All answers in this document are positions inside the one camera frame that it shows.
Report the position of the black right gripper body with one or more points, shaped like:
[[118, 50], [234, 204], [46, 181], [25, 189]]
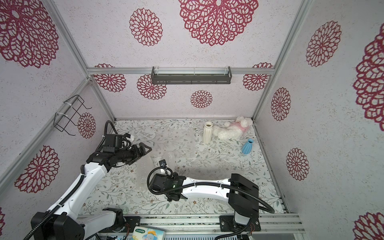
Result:
[[163, 165]]

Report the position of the tissue pack with cartoon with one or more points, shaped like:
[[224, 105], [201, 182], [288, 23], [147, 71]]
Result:
[[142, 233]]

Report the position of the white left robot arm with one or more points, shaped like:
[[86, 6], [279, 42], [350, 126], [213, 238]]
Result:
[[61, 222]]

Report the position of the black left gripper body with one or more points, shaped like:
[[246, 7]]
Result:
[[128, 155]]

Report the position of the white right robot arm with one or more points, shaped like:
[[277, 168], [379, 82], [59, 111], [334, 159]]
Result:
[[237, 191]]

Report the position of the bubble wrap sheet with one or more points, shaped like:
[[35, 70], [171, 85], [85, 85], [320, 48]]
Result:
[[144, 166]]

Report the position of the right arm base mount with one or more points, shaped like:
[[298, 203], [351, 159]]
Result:
[[230, 223]]

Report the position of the white plush dog pink shirt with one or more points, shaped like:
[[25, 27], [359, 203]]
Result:
[[233, 130]]

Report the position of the white cream vase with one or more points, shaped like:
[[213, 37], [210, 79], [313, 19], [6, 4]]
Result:
[[207, 133]]

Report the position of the blue vase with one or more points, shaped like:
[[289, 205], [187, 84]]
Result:
[[247, 147]]

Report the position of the black wire wall basket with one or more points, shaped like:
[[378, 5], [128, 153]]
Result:
[[63, 119]]

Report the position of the bubble wrap around vase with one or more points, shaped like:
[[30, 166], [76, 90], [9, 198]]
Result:
[[167, 162]]

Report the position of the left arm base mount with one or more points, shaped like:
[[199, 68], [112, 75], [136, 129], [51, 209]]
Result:
[[129, 223]]

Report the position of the black wall shelf rack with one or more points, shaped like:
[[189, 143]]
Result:
[[191, 76]]

